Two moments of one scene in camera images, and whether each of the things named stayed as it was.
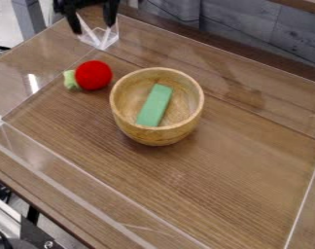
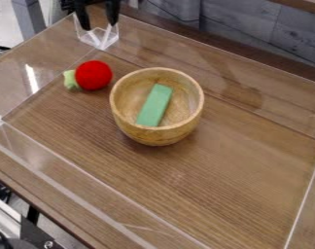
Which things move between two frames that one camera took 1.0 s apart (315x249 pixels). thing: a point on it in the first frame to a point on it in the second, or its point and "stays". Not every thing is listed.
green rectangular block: [156, 105] stays
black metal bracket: [32, 233] stays
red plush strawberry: [92, 75] stays
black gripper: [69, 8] to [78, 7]
